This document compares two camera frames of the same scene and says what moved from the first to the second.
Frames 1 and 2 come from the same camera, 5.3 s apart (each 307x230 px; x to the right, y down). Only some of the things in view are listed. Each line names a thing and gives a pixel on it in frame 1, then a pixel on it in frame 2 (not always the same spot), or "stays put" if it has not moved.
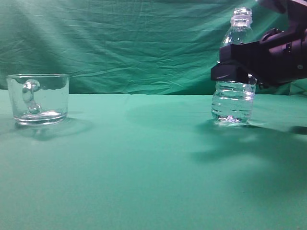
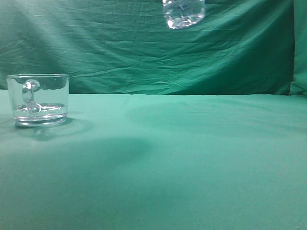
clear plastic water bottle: x=233 y=102 to x=183 y=14
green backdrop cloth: x=125 y=45 stays put
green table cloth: x=155 y=162 stays put
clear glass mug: x=39 y=99 stays put
